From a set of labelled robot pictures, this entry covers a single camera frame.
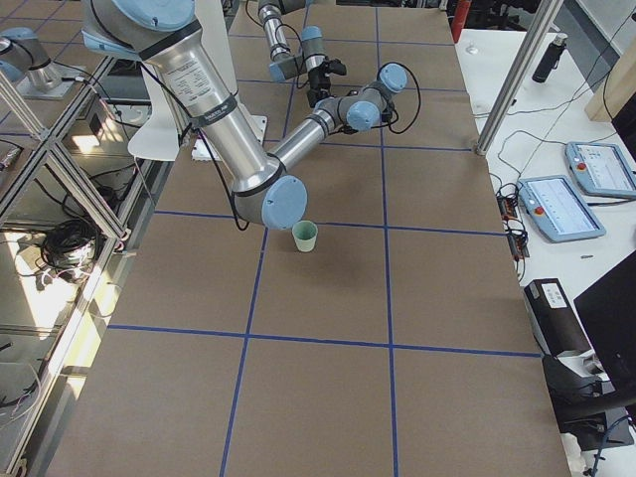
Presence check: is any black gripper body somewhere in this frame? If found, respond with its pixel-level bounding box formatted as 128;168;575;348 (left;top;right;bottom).
306;88;334;107
308;59;347;92

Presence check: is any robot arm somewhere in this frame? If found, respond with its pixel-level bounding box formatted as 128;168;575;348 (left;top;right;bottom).
257;1;348;104
82;1;407;230

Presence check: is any neighbouring robot base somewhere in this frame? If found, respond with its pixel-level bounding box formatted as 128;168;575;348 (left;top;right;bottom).
1;27;75;100

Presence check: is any light green cup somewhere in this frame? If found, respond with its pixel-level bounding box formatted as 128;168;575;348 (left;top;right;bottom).
291;220;318;252

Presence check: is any dark grey bottle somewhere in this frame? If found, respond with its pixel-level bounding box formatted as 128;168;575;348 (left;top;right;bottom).
532;33;567;83

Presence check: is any near teach pendant tablet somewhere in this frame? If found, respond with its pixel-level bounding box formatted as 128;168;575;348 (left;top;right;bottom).
518;175;606;242

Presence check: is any teach pendant tablet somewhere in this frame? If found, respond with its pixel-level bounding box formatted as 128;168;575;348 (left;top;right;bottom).
565;142;635;199
518;175;606;242

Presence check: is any far teach pendant tablet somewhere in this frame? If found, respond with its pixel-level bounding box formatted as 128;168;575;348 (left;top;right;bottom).
565;142;635;199

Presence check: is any black device box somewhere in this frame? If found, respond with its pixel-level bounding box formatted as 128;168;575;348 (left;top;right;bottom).
524;278;593;377

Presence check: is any black monitor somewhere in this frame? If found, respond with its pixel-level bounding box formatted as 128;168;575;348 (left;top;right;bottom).
574;252;635;389

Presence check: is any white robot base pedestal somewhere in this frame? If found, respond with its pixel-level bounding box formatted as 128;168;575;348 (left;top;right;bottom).
127;0;267;163

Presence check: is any aluminium frame post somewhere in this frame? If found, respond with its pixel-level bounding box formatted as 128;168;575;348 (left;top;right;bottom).
474;0;563;156

